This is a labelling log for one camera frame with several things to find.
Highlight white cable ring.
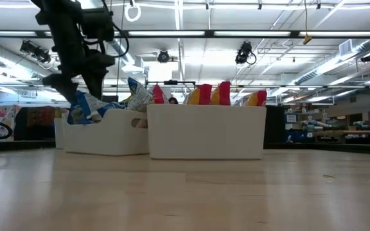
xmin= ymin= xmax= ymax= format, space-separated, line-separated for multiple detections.
xmin=124 ymin=3 xmax=142 ymax=22

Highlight black camera with cable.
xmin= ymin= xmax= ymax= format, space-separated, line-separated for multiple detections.
xmin=234 ymin=40 xmax=258 ymax=65

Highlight red Maruchan beef ramen packet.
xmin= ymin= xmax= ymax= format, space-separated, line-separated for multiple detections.
xmin=210 ymin=81 xmax=232 ymax=106
xmin=236 ymin=90 xmax=268 ymax=107
xmin=184 ymin=83 xmax=213 ymax=106
xmin=152 ymin=83 xmax=169 ymax=105

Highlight silver ventilation duct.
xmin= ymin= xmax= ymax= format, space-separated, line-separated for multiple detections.
xmin=292 ymin=38 xmax=370 ymax=86

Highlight black cabinet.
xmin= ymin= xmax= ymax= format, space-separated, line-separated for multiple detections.
xmin=266 ymin=105 xmax=286 ymax=144

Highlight black horizontal rail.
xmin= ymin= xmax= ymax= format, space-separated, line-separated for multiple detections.
xmin=107 ymin=83 xmax=370 ymax=89

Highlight wooden background table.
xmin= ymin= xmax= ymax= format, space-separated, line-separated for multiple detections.
xmin=313 ymin=129 xmax=370 ymax=136

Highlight white vent grille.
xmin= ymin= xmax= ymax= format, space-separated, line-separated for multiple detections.
xmin=339 ymin=38 xmax=353 ymax=56

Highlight light floral cloth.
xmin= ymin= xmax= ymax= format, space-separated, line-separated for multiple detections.
xmin=0 ymin=104 xmax=22 ymax=134

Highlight black overhead camera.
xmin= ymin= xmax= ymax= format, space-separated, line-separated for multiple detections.
xmin=157 ymin=49 xmax=171 ymax=64

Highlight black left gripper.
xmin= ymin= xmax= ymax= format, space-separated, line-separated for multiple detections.
xmin=42 ymin=19 xmax=115 ymax=104

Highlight blue storage crate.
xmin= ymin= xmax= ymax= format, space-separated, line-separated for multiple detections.
xmin=285 ymin=129 xmax=315 ymax=144

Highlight dark patterned cloth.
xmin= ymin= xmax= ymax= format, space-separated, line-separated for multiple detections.
xmin=14 ymin=106 xmax=64 ymax=141

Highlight black table frame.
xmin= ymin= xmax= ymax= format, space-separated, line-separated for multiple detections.
xmin=0 ymin=139 xmax=370 ymax=155

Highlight yellow hanging cable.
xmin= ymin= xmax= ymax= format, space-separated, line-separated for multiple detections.
xmin=303 ymin=0 xmax=313 ymax=45

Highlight black hanging cable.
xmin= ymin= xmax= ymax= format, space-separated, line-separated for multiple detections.
xmin=116 ymin=0 xmax=125 ymax=81

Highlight black beam with light strips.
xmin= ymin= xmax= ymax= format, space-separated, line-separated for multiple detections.
xmin=0 ymin=30 xmax=370 ymax=37

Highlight red-yellow ramen packets in bin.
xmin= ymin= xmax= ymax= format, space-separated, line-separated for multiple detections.
xmin=145 ymin=79 xmax=197 ymax=105

